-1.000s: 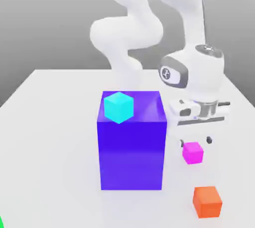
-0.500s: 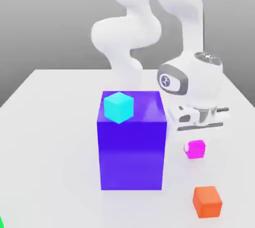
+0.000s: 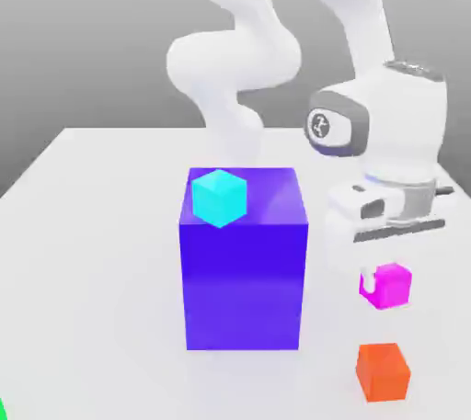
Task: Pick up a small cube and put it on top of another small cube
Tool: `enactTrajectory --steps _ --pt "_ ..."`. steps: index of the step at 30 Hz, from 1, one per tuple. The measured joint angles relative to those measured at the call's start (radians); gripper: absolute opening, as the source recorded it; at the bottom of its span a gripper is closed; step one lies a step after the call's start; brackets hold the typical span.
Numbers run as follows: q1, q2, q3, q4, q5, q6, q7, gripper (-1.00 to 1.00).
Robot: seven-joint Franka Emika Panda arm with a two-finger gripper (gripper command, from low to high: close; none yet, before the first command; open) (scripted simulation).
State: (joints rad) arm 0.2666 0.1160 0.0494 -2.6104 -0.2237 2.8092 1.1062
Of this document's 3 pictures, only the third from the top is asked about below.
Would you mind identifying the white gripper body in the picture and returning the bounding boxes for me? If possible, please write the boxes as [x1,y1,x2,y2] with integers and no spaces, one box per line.
[323,210,447,276]

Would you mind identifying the small magenta cube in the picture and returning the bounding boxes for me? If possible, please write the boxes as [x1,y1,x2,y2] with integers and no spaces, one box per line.
[358,262,413,311]

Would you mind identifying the small orange cube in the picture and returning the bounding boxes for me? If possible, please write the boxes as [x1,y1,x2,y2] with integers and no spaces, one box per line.
[355,342,412,403]

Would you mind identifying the small cyan cube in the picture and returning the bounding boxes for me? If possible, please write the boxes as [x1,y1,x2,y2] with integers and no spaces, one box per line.
[190,168,248,230]

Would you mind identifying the large blue box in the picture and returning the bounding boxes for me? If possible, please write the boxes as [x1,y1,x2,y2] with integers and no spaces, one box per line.
[178,166,310,352]

